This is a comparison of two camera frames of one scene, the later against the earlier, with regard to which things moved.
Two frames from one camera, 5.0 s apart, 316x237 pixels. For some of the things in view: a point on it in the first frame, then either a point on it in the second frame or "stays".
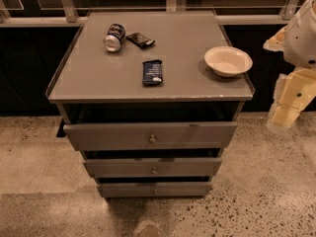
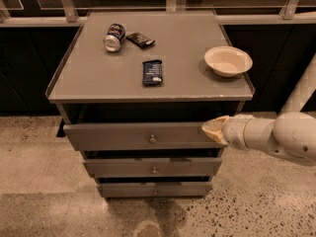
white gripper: x=302 y=39 -> x=235 y=130
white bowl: x=228 y=61 stays
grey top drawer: x=149 y=135 stays
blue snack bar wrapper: x=152 y=73 stays
